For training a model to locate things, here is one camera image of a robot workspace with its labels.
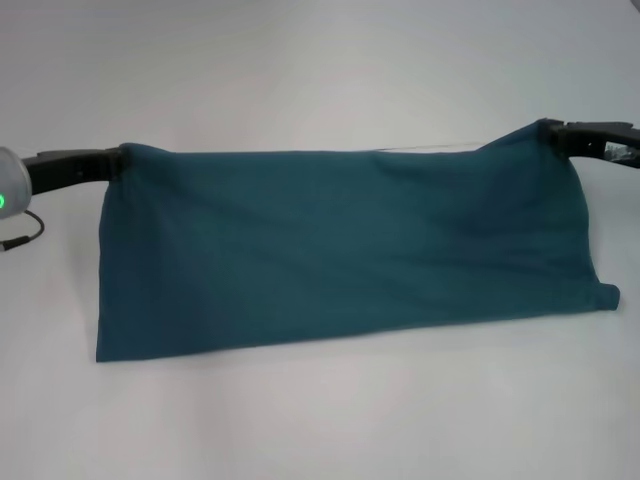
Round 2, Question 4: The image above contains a teal T-shirt with pink print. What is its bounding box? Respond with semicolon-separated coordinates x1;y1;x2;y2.
93;119;624;365

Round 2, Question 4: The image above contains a left arm cable with plug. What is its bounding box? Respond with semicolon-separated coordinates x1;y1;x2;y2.
0;209;46;252

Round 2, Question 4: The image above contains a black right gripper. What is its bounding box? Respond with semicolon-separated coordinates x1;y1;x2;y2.
536;117;640;170

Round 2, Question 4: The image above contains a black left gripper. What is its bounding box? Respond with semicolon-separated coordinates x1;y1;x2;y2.
21;143;127;197

